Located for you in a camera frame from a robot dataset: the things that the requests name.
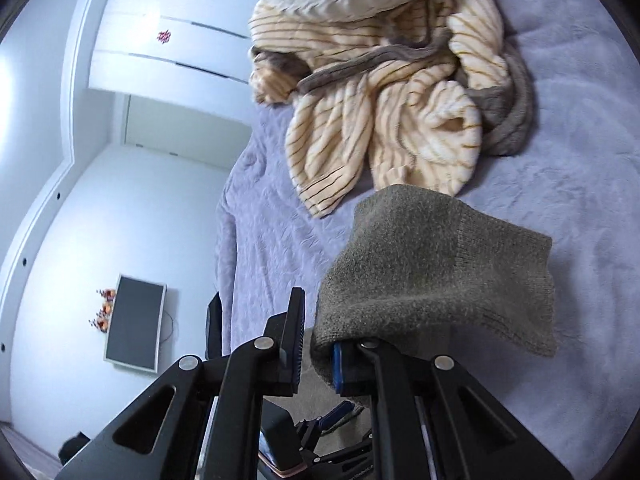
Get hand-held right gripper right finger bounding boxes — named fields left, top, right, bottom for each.
left=330, top=337, right=573, bottom=480

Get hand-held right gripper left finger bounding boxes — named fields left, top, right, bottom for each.
left=54, top=287, right=307, bottom=480

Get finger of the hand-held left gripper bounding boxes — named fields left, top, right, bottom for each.
left=295, top=402, right=353, bottom=456

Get grey-brown knit sweater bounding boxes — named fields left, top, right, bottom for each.
left=310, top=184, right=558, bottom=403

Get white-framed monitor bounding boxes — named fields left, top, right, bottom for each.
left=103, top=274, right=167, bottom=375

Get dark floor object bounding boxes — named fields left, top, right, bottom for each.
left=57, top=432, right=94, bottom=466

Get cream striped fleece blanket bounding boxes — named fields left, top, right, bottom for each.
left=248, top=0, right=535, bottom=219

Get lilac bed cover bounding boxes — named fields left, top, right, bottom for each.
left=214, top=0, right=640, bottom=480

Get white wardrobe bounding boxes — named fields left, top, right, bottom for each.
left=87, top=0, right=261, bottom=126

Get black monitor cable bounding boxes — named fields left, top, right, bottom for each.
left=159, top=310, right=179, bottom=347

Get orange flower wall stickers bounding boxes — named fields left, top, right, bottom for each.
left=89, top=287, right=117, bottom=335

